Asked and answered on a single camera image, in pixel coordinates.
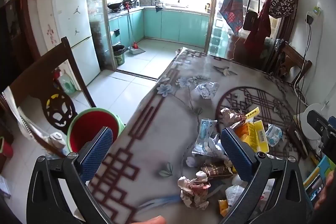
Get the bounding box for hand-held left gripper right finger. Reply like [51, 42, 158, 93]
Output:
[220, 127, 313, 224]

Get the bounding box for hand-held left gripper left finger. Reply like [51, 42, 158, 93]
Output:
[26, 126, 137, 224]

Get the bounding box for dark brown packet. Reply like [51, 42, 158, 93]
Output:
[201, 161, 234, 178]

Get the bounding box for red bucket with green rim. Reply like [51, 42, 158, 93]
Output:
[67, 108, 126, 159]

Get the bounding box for clear wrapper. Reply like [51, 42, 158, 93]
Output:
[192, 135, 229, 160]

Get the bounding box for brown paper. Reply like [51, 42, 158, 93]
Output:
[219, 108, 248, 130]

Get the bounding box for blue clear plastic packet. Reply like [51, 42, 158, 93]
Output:
[197, 118, 217, 144]

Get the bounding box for blue white plastic packet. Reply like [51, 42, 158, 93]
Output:
[265, 124, 284, 147]

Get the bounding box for yellow white carton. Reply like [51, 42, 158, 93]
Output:
[241, 106, 260, 123]

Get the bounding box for small yellow wrapper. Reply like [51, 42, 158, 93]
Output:
[218, 199, 229, 216]

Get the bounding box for pink white paper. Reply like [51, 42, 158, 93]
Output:
[177, 171, 212, 210]

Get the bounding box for silver wrapper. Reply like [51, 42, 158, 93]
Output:
[190, 81, 219, 100]

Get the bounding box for green trash bin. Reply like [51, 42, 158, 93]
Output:
[113, 45, 126, 65]

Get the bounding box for person's right hand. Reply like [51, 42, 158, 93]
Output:
[314, 169, 336, 211]

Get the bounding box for person's left hand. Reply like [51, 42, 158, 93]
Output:
[139, 216, 167, 224]

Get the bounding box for white round appliance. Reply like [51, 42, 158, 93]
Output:
[299, 103, 331, 141]

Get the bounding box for colourful box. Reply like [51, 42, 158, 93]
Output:
[303, 155, 336, 210]

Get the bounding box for yellow plastic container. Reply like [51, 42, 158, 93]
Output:
[46, 94, 62, 106]

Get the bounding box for patterned tablecloth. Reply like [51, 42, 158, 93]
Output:
[87, 47, 336, 224]

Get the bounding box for brown wooden chair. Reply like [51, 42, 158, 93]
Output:
[272, 39, 313, 85]

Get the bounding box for green plastic bottle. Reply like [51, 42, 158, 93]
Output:
[56, 70, 76, 94]

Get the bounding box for dark carved wooden chair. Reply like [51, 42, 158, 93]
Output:
[3, 36, 96, 159]

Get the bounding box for red hanging garment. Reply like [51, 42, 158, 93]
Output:
[244, 0, 272, 59]

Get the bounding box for black hanging bag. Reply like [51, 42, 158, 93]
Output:
[243, 10, 259, 31]

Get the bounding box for dark patterned hanging bag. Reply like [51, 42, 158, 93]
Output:
[268, 0, 296, 18]

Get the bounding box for white refrigerator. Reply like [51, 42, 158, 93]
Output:
[35, 0, 101, 90]

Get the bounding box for teal kitchen base cabinets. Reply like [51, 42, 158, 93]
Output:
[109, 8, 210, 52]

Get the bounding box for dark wooden cabinet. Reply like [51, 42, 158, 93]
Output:
[0, 0, 40, 93]

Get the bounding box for black cable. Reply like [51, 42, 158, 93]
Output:
[295, 23, 313, 119]

